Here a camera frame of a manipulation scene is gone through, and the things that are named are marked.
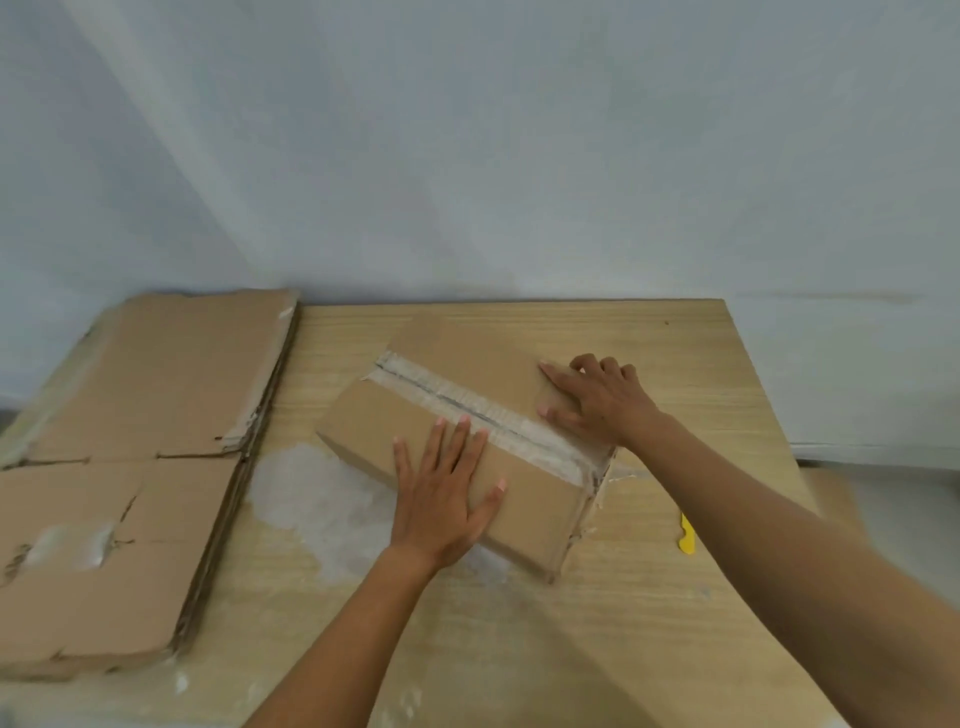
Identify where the person's right hand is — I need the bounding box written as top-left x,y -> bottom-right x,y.
536,353 -> 669,451

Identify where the person's left hand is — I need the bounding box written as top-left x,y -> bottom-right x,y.
391,416 -> 509,579

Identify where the light wooden table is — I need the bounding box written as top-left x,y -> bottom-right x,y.
0,298 -> 864,728

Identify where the person's left forearm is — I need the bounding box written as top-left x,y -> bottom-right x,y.
243,547 -> 444,728

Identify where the person's right forearm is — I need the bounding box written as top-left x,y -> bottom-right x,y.
622,412 -> 960,728

